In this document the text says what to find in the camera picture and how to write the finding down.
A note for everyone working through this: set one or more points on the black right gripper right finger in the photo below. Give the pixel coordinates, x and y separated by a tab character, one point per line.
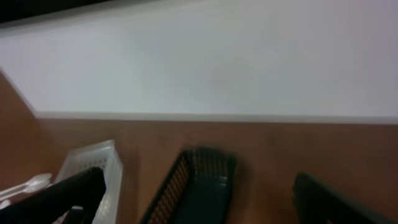
316	202

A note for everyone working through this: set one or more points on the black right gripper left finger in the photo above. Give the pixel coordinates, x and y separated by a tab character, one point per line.
69	198

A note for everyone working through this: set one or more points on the white plastic spoon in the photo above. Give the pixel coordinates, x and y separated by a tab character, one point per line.
36	183

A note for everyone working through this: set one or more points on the clear perforated plastic basket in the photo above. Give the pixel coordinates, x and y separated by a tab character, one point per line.
101	165

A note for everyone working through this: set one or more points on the dark green perforated basket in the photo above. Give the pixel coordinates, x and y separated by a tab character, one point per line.
197	189

